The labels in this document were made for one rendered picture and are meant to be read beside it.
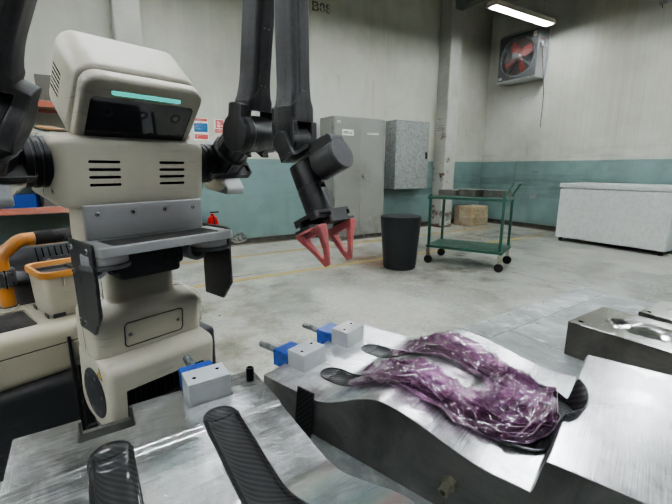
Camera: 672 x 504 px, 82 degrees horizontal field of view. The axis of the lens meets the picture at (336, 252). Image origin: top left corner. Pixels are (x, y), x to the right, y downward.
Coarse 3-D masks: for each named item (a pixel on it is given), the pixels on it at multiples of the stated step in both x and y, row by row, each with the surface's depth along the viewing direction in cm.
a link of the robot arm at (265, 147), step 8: (256, 120) 80; (264, 120) 82; (256, 128) 80; (264, 128) 81; (256, 136) 80; (264, 136) 81; (256, 144) 81; (264, 144) 83; (272, 144) 84; (248, 152) 82; (256, 152) 86; (264, 152) 85
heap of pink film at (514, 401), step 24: (432, 336) 59; (456, 336) 57; (384, 360) 54; (408, 360) 51; (456, 360) 54; (480, 360) 53; (360, 384) 53; (408, 384) 47; (432, 384) 46; (456, 384) 47; (504, 384) 48; (528, 384) 48; (456, 408) 44; (480, 408) 44; (504, 408) 45; (528, 408) 44; (552, 408) 44; (480, 432) 42; (504, 432) 42; (528, 432) 41
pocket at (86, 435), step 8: (80, 424) 42; (104, 424) 44; (112, 424) 44; (120, 424) 45; (128, 424) 45; (80, 432) 43; (88, 432) 43; (96, 432) 44; (104, 432) 44; (112, 432) 44; (80, 440) 43; (88, 440) 43
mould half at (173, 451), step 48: (240, 384) 50; (48, 432) 41; (144, 432) 41; (192, 432) 41; (288, 432) 42; (48, 480) 35; (144, 480) 35; (192, 480) 35; (288, 480) 35; (336, 480) 34
